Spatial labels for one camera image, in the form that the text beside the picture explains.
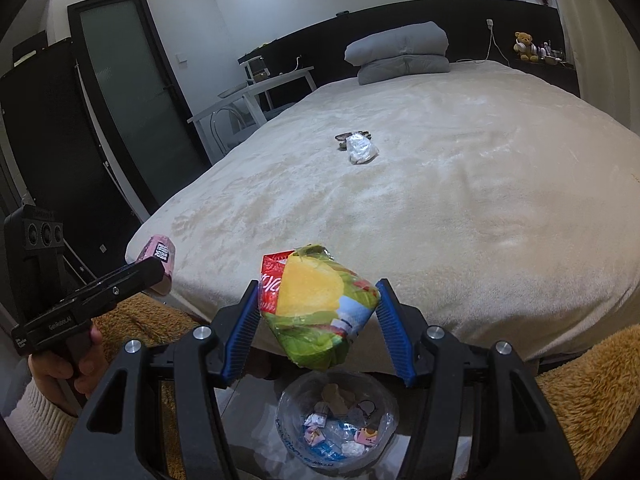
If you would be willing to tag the cream curtain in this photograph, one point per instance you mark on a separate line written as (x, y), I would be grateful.
(605, 56)

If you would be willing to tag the grey cushioned chair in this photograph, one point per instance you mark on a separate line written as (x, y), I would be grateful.
(232, 126)

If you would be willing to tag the dark frosted glass door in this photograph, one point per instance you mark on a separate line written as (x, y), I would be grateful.
(136, 97)

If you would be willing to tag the white knit sleeve forearm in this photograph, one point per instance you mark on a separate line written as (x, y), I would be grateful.
(41, 428)

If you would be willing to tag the folded grey duvet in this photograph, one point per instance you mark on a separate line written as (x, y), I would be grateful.
(414, 49)

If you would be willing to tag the brown fuzzy trousers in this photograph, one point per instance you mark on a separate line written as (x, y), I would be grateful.
(594, 396)

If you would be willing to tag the cream plush bed blanket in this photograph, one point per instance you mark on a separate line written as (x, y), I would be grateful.
(498, 204)

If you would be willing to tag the pink eyelash box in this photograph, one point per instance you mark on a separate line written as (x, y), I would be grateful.
(162, 249)

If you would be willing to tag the left bare hand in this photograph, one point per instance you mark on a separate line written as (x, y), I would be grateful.
(50, 371)

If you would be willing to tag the brown teddy bear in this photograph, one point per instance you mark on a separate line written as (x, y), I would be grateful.
(525, 48)

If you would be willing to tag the white side table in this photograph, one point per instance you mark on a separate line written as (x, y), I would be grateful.
(211, 141)

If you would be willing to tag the black headboard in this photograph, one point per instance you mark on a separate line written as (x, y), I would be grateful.
(460, 30)

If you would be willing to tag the clear plastic trash bin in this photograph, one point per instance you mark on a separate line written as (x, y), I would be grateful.
(324, 442)

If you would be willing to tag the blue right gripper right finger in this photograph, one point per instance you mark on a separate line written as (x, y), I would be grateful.
(393, 323)

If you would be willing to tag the clear plastic wrapper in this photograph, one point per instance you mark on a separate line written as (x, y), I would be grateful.
(360, 148)

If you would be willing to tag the small pink box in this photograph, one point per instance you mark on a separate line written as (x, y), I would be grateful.
(366, 436)

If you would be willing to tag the colourful snack wrapper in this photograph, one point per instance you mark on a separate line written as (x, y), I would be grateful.
(314, 305)

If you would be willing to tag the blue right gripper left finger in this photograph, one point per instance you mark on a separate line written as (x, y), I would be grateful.
(238, 326)

